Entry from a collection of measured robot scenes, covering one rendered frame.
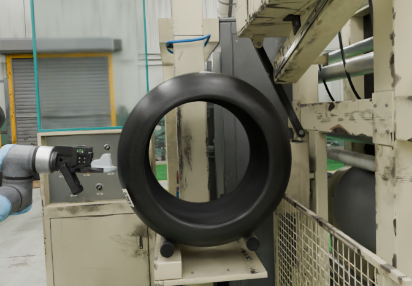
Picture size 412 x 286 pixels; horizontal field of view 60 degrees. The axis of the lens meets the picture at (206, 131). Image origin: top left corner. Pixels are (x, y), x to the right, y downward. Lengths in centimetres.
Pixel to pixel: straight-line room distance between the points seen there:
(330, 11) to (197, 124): 72
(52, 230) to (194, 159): 84
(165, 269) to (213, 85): 60
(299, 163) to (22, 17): 1045
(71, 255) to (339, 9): 162
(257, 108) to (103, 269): 123
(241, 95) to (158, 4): 984
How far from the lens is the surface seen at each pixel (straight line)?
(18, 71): 1124
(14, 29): 1147
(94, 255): 199
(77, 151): 127
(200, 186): 154
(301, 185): 156
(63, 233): 198
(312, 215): 122
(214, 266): 133
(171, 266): 123
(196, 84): 112
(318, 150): 158
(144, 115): 112
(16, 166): 129
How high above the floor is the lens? 134
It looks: 3 degrees down
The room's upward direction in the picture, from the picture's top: 2 degrees counter-clockwise
